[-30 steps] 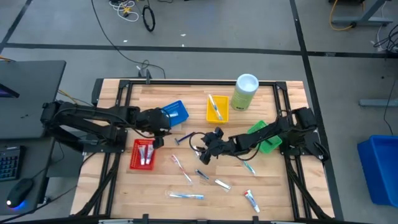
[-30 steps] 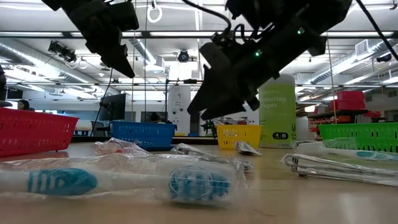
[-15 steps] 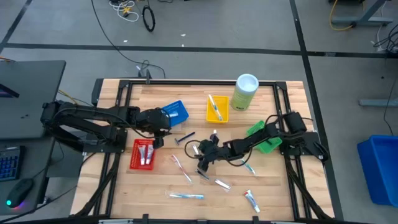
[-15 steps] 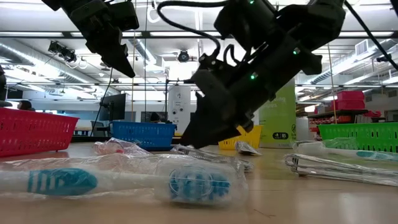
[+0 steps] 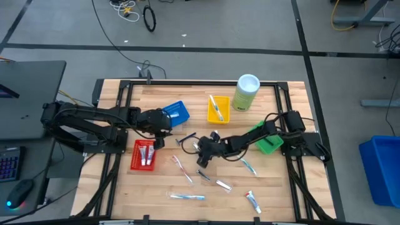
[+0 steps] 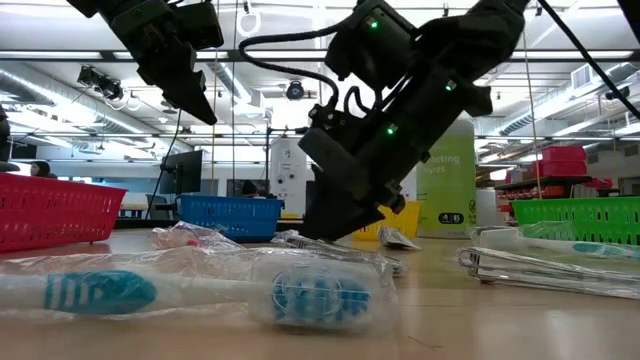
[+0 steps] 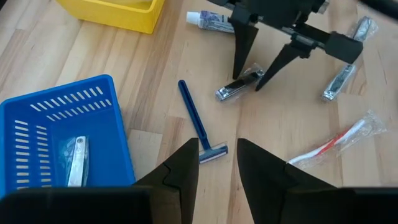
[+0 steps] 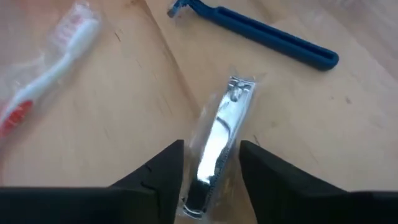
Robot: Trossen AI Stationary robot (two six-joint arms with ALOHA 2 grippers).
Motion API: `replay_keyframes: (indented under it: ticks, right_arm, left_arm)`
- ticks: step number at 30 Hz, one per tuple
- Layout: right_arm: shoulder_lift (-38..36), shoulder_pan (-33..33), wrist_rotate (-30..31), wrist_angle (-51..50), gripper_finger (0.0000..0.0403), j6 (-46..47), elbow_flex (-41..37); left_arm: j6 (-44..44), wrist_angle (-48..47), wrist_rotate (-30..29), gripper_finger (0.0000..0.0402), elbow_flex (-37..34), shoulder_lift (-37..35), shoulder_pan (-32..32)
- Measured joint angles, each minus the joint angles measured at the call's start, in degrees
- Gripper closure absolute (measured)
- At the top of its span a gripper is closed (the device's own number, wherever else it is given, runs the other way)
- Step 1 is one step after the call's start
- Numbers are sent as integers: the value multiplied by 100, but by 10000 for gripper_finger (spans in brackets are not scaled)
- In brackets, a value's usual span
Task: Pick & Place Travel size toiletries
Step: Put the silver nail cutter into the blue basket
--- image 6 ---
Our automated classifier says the black camera rig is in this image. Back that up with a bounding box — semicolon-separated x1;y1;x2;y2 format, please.
76;64;126;104

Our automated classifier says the yellow plastic basket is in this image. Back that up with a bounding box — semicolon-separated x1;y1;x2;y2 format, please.
352;199;424;242

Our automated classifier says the red toothbrush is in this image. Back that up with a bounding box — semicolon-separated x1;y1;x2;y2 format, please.
148;221;246;252

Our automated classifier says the person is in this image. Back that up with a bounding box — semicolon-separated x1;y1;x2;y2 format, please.
28;159;59;180

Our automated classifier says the green plastic basket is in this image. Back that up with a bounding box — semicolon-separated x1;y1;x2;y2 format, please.
510;196;640;247

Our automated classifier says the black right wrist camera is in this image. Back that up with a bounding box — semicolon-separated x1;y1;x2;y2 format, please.
324;0;419;94

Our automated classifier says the red plastic basket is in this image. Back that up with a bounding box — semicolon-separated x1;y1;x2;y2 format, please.
0;172;129;255

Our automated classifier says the dark office chair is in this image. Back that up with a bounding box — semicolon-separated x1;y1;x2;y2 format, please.
144;193;174;221

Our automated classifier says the blue plastic basket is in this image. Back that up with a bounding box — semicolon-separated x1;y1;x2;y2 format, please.
177;193;285;245

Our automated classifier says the white cabinet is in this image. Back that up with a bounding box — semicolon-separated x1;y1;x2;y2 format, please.
269;137;321;217

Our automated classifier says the teal toothbrush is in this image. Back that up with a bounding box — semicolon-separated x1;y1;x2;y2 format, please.
469;221;640;261

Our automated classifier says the black monitor on stand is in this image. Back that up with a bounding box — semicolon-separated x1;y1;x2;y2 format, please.
159;148;205;221

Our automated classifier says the red storage bin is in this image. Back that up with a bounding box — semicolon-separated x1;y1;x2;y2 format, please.
542;145;587;162
532;160;589;179

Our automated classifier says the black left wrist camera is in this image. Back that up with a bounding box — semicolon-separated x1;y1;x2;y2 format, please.
172;1;225;52

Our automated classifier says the thin black diagonal cable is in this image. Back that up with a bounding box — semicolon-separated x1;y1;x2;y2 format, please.
535;0;640;120

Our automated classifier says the green wipes canister white lid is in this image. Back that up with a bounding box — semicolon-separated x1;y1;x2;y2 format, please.
416;117;477;240

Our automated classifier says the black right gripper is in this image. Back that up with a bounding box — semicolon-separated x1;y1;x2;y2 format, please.
298;63;495;242

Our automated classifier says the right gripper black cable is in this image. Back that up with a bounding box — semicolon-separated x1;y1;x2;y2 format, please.
238;22;361;116

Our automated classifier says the blue white wrapped toothbrush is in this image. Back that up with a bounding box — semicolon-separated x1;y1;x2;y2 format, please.
0;244;401;336

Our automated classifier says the dark shelf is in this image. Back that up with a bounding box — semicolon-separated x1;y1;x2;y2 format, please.
494;174;594;201

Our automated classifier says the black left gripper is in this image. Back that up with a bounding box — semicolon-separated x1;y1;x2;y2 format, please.
99;0;220;127

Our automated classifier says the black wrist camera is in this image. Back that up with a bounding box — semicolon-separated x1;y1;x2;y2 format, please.
324;0;419;94
172;1;225;52

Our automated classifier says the black ceiling camera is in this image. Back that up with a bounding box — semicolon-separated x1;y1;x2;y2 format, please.
285;79;306;101

